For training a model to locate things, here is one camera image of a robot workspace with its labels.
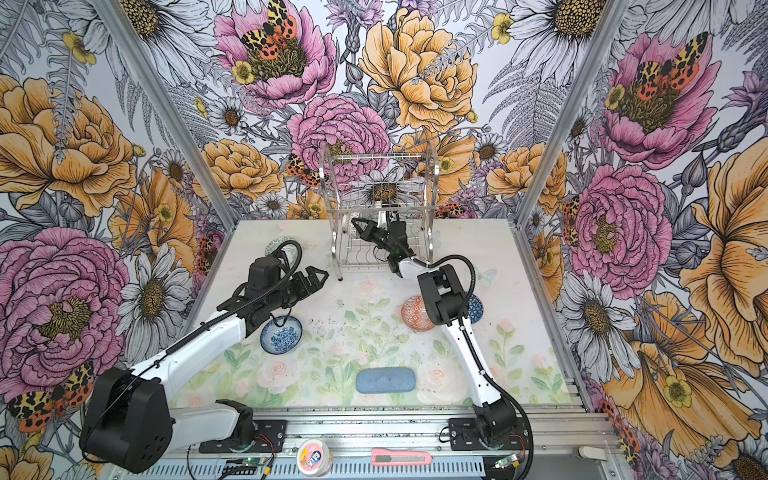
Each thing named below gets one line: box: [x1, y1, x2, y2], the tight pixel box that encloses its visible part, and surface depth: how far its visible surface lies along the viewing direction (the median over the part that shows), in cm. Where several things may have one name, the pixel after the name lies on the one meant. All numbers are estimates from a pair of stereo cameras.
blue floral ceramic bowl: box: [260, 316, 303, 355], surface depth 91 cm
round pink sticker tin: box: [296, 438, 333, 477], surface depth 64 cm
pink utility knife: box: [371, 448, 433, 466], surface depth 73 cm
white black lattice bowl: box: [347, 211, 360, 239], surface depth 107 cm
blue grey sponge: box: [356, 367, 417, 394], surface depth 82 cm
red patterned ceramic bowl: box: [401, 295, 436, 332], surface depth 96 cm
